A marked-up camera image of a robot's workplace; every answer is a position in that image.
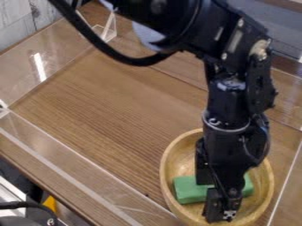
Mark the green rectangular block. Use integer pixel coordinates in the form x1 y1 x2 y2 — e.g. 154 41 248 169
173 174 256 205

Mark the clear acrylic corner bracket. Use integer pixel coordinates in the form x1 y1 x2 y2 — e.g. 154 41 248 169
77 11 117 42

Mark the light wooden bowl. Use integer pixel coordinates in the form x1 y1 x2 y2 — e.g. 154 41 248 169
160 129 276 226

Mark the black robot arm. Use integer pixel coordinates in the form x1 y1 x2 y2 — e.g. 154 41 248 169
101 0 277 223

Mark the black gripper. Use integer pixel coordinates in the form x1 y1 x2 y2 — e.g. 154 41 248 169
196 117 270 223

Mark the black cable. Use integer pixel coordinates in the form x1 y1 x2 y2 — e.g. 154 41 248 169
46 0 178 67

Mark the clear acrylic front wall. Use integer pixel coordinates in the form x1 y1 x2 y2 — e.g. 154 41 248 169
0 100 184 226

